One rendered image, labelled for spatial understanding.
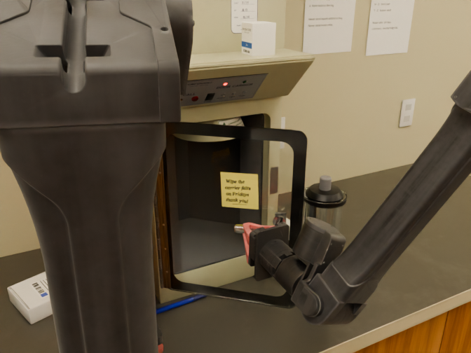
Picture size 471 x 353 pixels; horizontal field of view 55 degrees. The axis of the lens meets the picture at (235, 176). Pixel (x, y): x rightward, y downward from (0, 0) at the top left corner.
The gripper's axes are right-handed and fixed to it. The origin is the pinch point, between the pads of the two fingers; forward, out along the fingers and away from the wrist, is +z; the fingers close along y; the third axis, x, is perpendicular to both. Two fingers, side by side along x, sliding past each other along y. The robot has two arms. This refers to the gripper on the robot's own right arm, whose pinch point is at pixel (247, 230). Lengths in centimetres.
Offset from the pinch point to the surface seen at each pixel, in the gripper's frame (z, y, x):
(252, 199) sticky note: 3.5, 4.4, -2.9
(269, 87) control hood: 13.3, 24.0, -11.8
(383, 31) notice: 62, 27, -90
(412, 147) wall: 62, -21, -115
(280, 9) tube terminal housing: 19.2, 38.8, -17.4
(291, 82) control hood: 12.8, 24.5, -17.0
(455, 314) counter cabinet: -9, -36, -58
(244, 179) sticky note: 4.8, 8.4, -1.6
